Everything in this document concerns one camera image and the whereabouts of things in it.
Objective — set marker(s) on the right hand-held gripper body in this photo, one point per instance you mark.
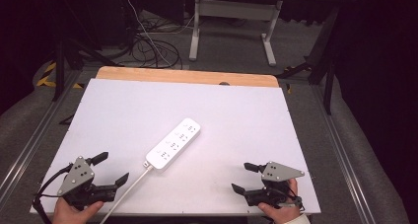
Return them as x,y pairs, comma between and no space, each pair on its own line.
277,172

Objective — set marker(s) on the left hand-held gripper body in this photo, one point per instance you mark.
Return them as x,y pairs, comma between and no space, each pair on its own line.
76,176

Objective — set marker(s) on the white power strip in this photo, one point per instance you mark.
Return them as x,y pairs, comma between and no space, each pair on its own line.
173,143

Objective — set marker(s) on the person's left hand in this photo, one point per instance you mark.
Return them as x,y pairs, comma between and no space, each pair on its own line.
70,215

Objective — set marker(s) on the person's right hand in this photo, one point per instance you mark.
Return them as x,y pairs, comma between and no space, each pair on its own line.
286,212

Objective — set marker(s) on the yellow black floor tape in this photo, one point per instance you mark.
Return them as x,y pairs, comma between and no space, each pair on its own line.
50,73

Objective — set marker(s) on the black tripod stand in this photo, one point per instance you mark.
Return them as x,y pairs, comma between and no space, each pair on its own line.
59,53

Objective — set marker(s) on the black metal stand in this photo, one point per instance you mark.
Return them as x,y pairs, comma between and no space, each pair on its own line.
323,59

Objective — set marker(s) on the metal floor rail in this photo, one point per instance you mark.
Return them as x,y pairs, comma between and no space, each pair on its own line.
31,141
345,158

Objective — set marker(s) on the white desk frame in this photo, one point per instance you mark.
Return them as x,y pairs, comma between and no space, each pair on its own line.
234,10

